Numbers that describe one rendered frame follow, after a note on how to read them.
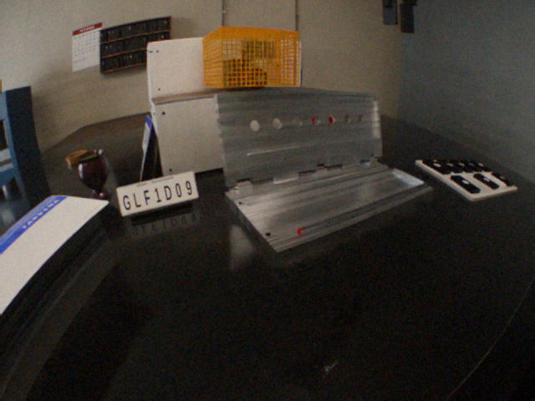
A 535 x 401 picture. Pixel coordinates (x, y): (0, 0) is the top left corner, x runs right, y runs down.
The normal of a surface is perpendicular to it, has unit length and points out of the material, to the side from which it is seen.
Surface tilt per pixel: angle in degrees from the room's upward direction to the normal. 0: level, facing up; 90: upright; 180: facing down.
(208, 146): 90
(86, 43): 90
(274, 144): 77
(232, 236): 0
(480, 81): 90
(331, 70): 90
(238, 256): 0
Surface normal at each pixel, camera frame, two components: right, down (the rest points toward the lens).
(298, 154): 0.45, 0.21
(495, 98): -0.94, 0.16
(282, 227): 0.00, -0.88
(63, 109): 0.33, 0.45
